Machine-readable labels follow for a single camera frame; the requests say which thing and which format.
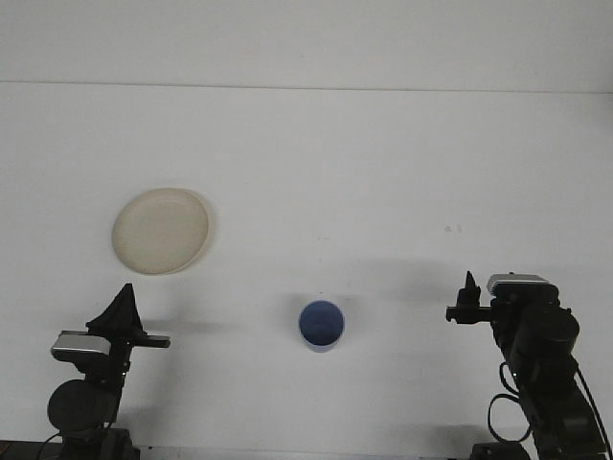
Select long black arm cable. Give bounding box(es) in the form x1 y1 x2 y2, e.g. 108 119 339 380
572 363 613 449
37 430 66 460

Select pale round plate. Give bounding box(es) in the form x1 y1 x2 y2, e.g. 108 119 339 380
110 187 216 277

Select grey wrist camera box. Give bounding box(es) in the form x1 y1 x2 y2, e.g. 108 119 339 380
51 332 112 363
487 273 560 297

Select looped black arm cable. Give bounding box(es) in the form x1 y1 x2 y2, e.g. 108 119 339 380
487 361 534 445

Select pale blue cup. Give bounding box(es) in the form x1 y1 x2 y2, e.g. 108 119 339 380
298 299 346 355

